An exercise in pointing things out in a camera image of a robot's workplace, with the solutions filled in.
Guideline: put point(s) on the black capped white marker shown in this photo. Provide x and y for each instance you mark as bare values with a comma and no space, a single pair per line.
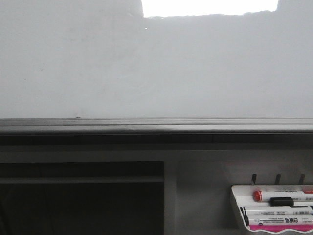
283,210

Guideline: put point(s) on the white whiteboard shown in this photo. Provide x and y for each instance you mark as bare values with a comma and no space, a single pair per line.
105,58

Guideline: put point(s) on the grey whiteboard stand frame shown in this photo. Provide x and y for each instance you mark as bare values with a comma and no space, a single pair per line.
138,189

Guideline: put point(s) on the white marker tray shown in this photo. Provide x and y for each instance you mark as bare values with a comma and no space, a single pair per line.
241,196

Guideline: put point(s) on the white marker with label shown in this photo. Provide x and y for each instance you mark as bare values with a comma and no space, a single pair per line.
266,220

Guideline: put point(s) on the grey whiteboard frame ledge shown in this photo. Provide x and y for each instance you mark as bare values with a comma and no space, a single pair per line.
66,131

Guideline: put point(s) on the red capped whiteboard marker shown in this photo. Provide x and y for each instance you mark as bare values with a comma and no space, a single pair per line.
265,196

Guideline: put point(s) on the short black capped marker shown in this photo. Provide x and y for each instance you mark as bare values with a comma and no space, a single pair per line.
288,201

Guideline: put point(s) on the pink marker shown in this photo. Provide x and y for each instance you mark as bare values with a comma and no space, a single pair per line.
279,228

